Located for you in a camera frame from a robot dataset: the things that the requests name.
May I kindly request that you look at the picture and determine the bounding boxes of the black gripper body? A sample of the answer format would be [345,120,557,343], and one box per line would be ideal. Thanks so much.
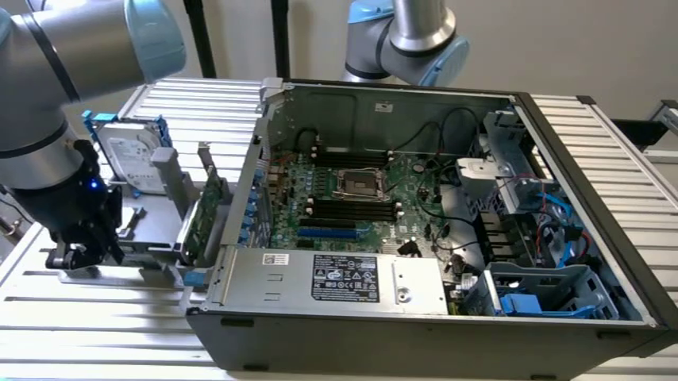
[11,138,126,248]

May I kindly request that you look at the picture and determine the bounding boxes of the blue expansion slot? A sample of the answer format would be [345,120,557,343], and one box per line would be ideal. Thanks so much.
[295,226,358,239]

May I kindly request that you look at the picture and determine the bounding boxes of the black expansion slot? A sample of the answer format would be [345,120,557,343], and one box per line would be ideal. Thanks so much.
[301,217,358,229]

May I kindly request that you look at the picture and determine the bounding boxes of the black RAM slot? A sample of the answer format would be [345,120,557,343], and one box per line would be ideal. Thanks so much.
[311,153,393,160]
[305,207,404,214]
[311,161,393,168]
[311,149,393,156]
[305,212,404,219]
[311,157,393,164]
[305,202,404,210]
[305,197,404,204]

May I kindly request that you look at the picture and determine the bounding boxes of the grey parts rack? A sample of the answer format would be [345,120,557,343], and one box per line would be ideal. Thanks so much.
[57,148,235,295]

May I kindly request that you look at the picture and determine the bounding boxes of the silver hard disk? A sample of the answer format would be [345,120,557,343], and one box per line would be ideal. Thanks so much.
[98,122,163,195]

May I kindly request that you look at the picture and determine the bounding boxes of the green graphics card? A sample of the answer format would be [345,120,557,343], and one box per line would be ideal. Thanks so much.
[177,142,225,266]

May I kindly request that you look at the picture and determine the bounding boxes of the blue plastic disk carrier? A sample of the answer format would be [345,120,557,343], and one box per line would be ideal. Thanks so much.
[81,111,171,198]

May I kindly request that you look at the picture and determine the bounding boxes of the grey power supply unit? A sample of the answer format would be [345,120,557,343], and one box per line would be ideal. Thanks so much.
[203,247,453,318]

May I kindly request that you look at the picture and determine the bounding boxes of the black stand pole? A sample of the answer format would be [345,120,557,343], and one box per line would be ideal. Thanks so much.
[182,0,219,79]
[271,0,294,79]

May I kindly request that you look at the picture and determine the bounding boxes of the metal CPU socket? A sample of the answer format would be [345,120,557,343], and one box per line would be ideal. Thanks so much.
[332,167,397,200]

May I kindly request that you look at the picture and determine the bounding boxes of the open black PC case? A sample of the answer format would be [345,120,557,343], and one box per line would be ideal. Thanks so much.
[185,77,678,375]

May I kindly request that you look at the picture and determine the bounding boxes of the green motherboard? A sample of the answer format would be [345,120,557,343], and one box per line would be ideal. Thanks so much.
[263,152,453,256]

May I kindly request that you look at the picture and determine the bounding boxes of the grey metal disk bay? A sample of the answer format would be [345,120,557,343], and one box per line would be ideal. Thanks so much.
[478,110,564,217]

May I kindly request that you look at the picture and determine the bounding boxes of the grey disk bay blue rails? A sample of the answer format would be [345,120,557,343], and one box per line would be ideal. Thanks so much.
[484,260,622,319]

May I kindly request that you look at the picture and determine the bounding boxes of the black box behind table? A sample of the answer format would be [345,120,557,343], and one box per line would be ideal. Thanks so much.
[608,117,665,154]

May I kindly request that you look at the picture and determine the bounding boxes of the thick black looped wire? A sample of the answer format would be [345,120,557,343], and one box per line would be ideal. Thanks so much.
[295,128,321,152]

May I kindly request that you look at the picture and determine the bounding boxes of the black power wire bundle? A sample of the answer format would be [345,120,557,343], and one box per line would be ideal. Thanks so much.
[394,220,481,277]

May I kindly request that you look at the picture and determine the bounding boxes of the long thin black wire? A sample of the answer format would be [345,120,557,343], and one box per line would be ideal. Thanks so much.
[409,106,485,156]

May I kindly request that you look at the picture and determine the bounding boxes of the blue data wire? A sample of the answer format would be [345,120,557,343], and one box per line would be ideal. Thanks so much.
[533,189,580,267]

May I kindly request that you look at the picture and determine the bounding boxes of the red thin wire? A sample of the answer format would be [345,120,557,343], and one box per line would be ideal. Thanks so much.
[536,228,596,257]

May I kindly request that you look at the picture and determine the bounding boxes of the aluminium frame rail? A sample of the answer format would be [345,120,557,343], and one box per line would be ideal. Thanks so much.
[642,100,678,164]

